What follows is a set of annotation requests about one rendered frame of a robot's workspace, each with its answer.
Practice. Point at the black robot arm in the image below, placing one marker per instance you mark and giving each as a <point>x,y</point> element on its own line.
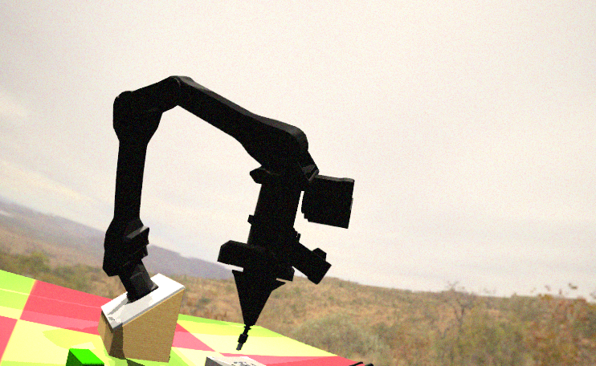
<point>287,168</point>

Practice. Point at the white cube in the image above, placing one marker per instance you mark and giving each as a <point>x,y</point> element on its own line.
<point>228,361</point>

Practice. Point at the green cube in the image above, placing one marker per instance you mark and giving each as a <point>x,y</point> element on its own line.
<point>82,357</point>

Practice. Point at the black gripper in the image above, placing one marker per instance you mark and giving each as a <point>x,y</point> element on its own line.
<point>259,259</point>

